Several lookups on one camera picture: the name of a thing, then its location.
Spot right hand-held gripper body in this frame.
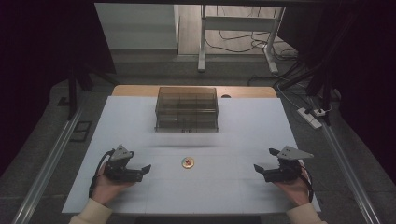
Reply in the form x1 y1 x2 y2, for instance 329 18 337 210
262 145 315 184

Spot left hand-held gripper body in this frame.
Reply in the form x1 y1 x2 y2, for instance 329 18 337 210
104 144 145 183

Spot clear plastic drawer organizer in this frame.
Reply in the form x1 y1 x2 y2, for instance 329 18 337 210
154 86 219 133

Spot person's right hand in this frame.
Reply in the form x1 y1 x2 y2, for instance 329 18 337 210
274 159 313 208

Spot person's left hand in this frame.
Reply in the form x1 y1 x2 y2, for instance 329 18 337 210
91 169 137 207

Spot white table mat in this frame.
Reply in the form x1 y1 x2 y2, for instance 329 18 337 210
61 95 322 217

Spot white power strip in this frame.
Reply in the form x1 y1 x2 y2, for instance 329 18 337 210
296 106 323 130

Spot wooden table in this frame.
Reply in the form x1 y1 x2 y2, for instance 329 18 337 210
111 84 278 99

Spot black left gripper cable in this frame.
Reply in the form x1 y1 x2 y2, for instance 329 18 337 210
88 148 117 199

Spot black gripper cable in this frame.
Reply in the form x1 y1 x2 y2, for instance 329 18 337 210
298 161 315 203
88 148 117 199

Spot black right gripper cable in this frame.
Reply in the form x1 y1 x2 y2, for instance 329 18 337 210
298 161 315 203

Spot black floor frame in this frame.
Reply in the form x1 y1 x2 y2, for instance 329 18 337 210
69 120 93 143

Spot metal floor rail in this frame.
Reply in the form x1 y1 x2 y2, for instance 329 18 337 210
11 106 84 224
320 121 383 224

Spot black floor cables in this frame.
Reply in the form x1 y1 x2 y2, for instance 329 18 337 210
205 5 301 63

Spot white desk frame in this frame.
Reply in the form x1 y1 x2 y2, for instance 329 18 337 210
197 4 287 75

